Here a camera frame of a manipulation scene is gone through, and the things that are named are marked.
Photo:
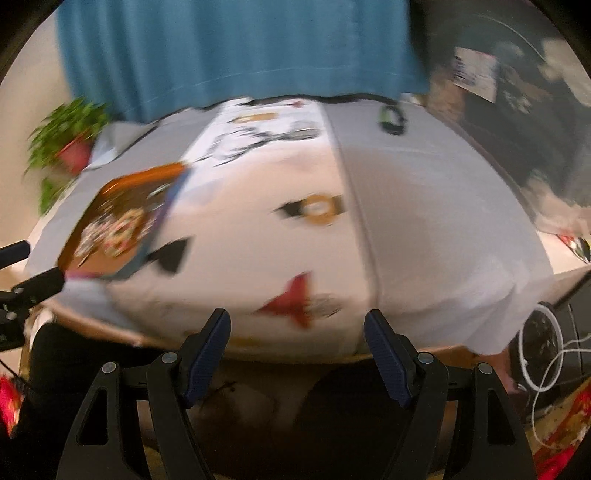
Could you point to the blue curtain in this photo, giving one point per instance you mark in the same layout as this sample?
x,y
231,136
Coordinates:
x,y
146,59

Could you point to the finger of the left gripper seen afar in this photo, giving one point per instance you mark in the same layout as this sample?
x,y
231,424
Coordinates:
x,y
14,253

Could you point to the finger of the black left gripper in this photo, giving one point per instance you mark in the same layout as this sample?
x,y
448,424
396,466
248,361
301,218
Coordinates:
x,y
41,286

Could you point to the green potted plant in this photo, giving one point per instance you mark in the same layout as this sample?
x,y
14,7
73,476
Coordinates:
x,y
79,118

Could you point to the red fabric bag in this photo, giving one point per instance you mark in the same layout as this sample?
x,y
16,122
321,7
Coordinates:
x,y
565,426

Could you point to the grey table cloth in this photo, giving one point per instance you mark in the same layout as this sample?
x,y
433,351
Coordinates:
x,y
452,257

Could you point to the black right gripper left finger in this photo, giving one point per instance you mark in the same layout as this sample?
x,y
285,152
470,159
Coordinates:
x,y
105,441

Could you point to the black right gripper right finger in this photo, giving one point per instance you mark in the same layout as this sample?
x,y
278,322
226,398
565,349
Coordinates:
x,y
488,440

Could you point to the red flower pot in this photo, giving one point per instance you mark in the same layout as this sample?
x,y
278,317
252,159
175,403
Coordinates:
x,y
75,156

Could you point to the clear plastic storage box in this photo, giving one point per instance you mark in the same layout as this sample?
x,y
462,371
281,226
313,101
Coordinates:
x,y
503,75

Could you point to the black smart watch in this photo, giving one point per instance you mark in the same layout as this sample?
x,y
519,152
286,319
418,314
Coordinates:
x,y
392,120

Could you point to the white printed table runner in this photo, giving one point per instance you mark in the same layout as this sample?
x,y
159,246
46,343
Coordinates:
x,y
270,236

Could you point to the copper metal tray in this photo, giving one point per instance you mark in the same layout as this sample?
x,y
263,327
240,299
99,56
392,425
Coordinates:
x,y
114,236

